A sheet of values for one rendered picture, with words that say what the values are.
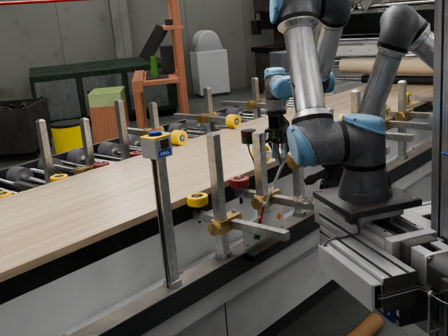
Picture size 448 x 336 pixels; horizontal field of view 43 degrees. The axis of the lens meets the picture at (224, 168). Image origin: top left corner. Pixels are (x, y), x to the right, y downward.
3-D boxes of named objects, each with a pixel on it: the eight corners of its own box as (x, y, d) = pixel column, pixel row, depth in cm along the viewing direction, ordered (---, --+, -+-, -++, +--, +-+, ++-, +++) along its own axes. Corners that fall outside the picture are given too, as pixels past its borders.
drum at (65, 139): (90, 169, 634) (82, 117, 619) (93, 177, 602) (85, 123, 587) (57, 174, 625) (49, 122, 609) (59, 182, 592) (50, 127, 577)
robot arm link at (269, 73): (265, 70, 201) (261, 68, 209) (267, 101, 204) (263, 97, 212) (287, 68, 202) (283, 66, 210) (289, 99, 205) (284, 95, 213)
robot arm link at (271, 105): (269, 97, 214) (290, 97, 211) (269, 109, 215) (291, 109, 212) (263, 100, 207) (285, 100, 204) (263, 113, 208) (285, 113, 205)
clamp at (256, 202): (281, 201, 230) (281, 189, 229) (261, 211, 221) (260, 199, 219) (270, 199, 234) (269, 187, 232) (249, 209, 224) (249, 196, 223)
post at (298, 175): (307, 231, 249) (301, 123, 236) (302, 234, 246) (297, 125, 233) (300, 230, 251) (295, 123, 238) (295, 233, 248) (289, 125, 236)
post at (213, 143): (231, 258, 211) (219, 131, 198) (224, 262, 209) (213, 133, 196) (223, 256, 213) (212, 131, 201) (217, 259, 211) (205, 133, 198)
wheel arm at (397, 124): (437, 129, 280) (437, 122, 279) (433, 131, 277) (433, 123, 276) (346, 123, 313) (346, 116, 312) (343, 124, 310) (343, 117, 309)
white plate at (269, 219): (285, 227, 234) (283, 205, 231) (245, 250, 216) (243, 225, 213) (284, 227, 234) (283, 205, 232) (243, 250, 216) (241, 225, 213)
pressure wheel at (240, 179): (255, 202, 239) (253, 175, 236) (242, 207, 233) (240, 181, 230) (240, 199, 244) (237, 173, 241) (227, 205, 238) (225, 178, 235)
